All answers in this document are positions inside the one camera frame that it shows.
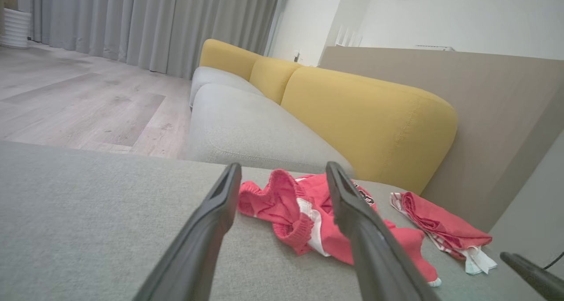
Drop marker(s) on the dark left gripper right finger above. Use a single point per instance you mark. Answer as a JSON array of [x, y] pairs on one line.
[[365, 239]]

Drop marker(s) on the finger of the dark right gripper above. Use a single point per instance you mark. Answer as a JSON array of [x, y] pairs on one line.
[[537, 272]]

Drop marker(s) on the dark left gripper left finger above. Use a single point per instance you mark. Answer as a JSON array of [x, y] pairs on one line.
[[207, 230]]

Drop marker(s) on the red shorts with white stripe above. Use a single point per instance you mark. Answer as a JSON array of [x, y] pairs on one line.
[[273, 204]]

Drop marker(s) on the red basketball jersey number 23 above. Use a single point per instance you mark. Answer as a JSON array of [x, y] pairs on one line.
[[440, 226]]

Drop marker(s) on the grey sofa seat cushion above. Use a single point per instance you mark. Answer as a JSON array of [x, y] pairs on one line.
[[216, 78], [246, 129]]

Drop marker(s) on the yellow sofa backrest cushion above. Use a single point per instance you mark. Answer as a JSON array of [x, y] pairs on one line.
[[365, 120], [224, 56], [273, 76]]

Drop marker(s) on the large grey sofa seat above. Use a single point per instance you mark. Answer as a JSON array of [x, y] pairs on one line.
[[88, 213]]

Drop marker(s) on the beige panel behind sofa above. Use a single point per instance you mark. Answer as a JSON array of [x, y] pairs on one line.
[[493, 98]]

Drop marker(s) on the grey pleated curtain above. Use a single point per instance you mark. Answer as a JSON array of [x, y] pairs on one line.
[[154, 23]]

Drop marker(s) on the white ribbed plant pot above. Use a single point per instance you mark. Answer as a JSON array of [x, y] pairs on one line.
[[15, 27]]

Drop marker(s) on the wall power socket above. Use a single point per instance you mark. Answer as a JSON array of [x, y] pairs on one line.
[[297, 56]]

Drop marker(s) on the white slatted wall object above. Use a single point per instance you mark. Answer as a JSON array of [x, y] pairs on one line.
[[348, 37]]

